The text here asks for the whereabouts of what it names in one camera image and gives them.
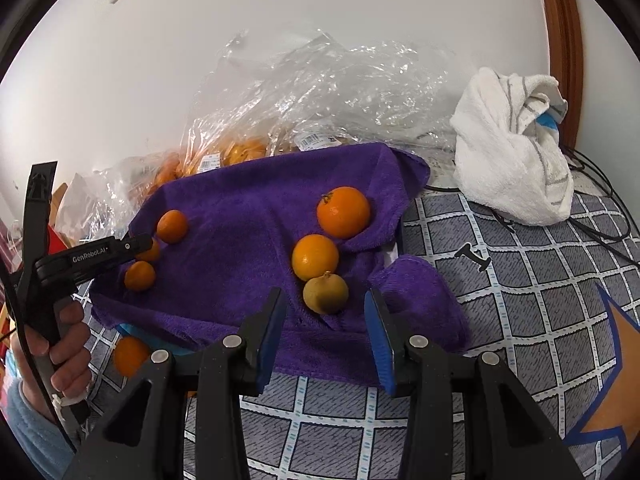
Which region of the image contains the lone orange front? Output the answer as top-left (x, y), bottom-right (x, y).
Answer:
top-left (292, 234), bottom-right (340, 282)

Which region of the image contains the white crumpled cloth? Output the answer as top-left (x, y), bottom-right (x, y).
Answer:
top-left (450, 67), bottom-right (574, 226)

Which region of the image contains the bag of oranges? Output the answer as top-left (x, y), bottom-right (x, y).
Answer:
top-left (144, 138), bottom-right (268, 196)

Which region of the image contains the blue denim sleeve forearm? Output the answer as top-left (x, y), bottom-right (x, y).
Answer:
top-left (6, 379), bottom-right (74, 479)

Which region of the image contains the grey checked tablecloth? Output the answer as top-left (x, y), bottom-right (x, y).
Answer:
top-left (74, 184), bottom-right (640, 480)

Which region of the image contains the small orange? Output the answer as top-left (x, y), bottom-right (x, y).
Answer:
top-left (156, 209), bottom-right (189, 244)

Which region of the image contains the brown wooden door frame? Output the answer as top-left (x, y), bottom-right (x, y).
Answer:
top-left (542, 0), bottom-right (584, 148)

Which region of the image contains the orange tangerine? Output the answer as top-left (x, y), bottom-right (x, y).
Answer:
top-left (124, 261), bottom-right (156, 292)

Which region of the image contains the person left hand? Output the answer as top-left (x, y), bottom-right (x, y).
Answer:
top-left (11, 300), bottom-right (91, 422)

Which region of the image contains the red paper shopping bag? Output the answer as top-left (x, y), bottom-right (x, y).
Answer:
top-left (48, 226), bottom-right (70, 255)

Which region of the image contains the yellow brown lemon fruit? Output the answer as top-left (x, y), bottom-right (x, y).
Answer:
top-left (303, 271), bottom-right (349, 314)

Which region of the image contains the purple towel on tray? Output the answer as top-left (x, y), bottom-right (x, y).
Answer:
top-left (90, 143), bottom-right (470, 386)

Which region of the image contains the small clear plastic bag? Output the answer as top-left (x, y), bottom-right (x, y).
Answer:
top-left (54, 150), bottom-right (186, 245)

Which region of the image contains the large clear plastic bag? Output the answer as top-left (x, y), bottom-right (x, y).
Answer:
top-left (181, 28), bottom-right (454, 167)

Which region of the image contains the large orange with stem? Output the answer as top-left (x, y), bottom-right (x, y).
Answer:
top-left (317, 186), bottom-right (371, 240)

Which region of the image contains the black cable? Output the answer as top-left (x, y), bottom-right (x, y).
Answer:
top-left (424, 144), bottom-right (640, 269)

